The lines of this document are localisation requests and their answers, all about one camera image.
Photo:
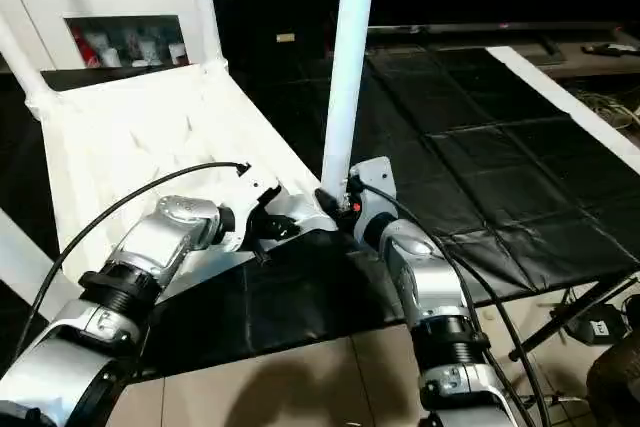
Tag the white plastic table top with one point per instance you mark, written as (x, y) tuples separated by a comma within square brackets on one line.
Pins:
[(140, 137)]

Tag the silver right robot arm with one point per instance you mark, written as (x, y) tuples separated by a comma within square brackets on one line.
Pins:
[(425, 287)]

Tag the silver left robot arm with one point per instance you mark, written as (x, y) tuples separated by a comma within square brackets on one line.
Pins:
[(160, 237)]

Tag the black work mat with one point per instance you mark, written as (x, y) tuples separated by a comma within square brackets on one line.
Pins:
[(480, 167)]

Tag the small tan label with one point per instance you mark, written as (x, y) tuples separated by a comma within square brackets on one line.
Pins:
[(286, 38)]

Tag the white flat board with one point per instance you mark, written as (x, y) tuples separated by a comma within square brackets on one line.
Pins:
[(565, 107)]

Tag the red bottle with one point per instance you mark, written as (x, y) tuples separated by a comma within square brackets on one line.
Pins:
[(80, 47)]

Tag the black power adapter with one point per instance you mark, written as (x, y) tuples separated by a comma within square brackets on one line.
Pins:
[(598, 325)]

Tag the small black device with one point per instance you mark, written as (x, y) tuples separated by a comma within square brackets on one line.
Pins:
[(610, 49)]

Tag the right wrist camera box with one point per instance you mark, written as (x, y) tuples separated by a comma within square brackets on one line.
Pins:
[(375, 179)]

